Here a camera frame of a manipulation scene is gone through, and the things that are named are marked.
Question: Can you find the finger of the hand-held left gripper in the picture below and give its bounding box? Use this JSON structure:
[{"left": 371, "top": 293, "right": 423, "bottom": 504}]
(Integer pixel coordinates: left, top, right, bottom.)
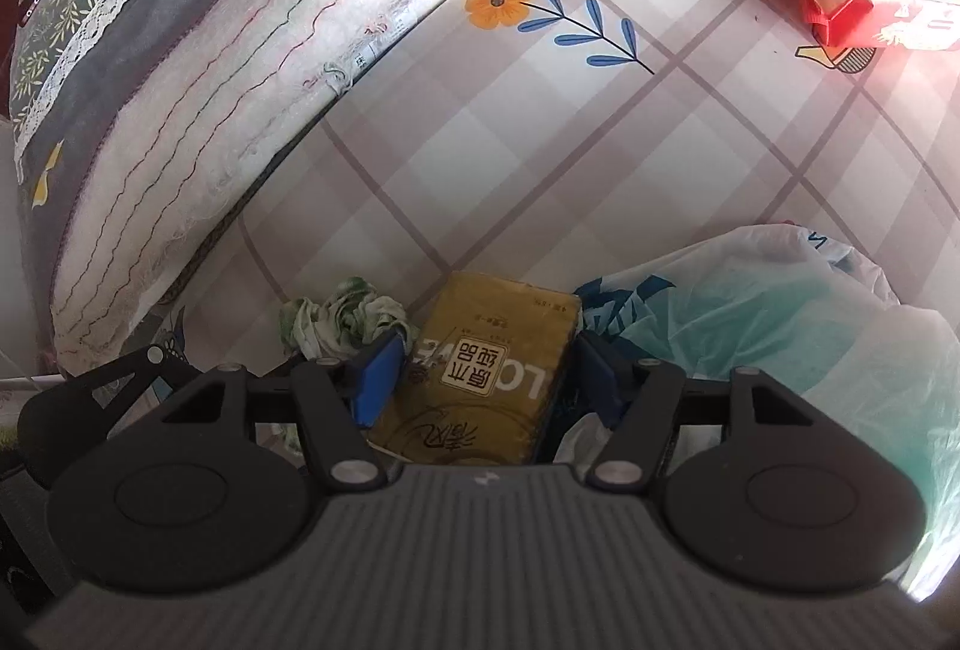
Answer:
[{"left": 67, "top": 345, "right": 187, "bottom": 411}]

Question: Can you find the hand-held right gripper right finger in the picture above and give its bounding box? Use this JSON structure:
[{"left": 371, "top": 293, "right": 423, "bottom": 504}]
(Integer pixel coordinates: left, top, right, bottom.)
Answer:
[{"left": 574, "top": 331, "right": 816, "bottom": 493}]

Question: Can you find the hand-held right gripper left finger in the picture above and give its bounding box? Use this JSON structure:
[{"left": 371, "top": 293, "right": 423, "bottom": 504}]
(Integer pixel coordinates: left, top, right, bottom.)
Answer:
[{"left": 161, "top": 331, "right": 407, "bottom": 492}]

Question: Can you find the brown tissue pack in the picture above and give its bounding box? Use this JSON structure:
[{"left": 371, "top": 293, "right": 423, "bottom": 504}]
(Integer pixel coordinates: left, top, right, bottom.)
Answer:
[{"left": 365, "top": 271, "right": 584, "bottom": 468}]

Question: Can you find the green patterned cloth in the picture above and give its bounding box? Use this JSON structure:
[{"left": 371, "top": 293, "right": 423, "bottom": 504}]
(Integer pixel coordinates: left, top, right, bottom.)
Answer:
[{"left": 279, "top": 277, "right": 419, "bottom": 367}]

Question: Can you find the white translucent plastic bag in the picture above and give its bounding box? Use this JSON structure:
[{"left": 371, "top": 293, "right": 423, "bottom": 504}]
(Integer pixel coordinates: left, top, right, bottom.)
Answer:
[{"left": 555, "top": 224, "right": 960, "bottom": 610}]

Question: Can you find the checked floral bed sheet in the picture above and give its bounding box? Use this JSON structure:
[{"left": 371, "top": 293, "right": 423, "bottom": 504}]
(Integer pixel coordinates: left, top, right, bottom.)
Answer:
[{"left": 146, "top": 0, "right": 960, "bottom": 396}]

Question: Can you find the grey floral quilted bed pad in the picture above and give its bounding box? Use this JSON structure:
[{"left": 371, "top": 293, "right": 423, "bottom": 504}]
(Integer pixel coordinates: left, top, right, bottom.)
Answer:
[{"left": 7, "top": 0, "right": 629, "bottom": 382}]

